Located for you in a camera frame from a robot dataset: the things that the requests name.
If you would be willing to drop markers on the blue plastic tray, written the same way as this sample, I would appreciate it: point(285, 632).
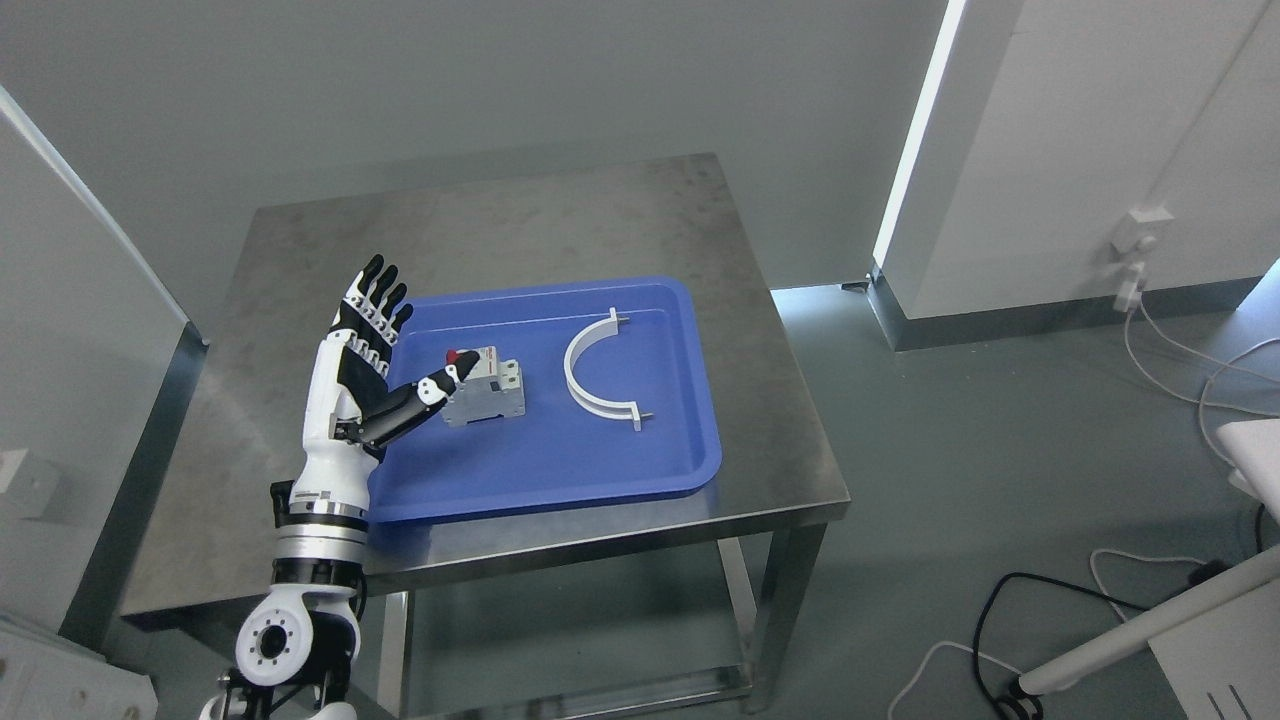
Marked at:
point(555, 456)

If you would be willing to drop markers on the grey circuit breaker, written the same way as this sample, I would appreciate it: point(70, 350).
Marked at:
point(493, 389)

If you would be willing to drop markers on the white wall box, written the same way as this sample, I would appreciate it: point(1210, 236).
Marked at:
point(28, 485)

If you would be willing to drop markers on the white curved plastic bracket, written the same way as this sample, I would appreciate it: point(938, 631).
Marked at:
point(594, 368)

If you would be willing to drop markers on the stainless steel table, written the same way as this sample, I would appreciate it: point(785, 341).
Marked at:
point(207, 551)

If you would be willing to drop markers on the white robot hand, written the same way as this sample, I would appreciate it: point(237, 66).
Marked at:
point(344, 386)

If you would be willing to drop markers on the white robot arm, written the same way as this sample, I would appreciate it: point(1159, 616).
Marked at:
point(305, 634)

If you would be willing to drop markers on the white wall socket plug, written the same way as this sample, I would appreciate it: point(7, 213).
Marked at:
point(1140, 231)

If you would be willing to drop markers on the white pole stand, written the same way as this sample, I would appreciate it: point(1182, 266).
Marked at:
point(1123, 641)

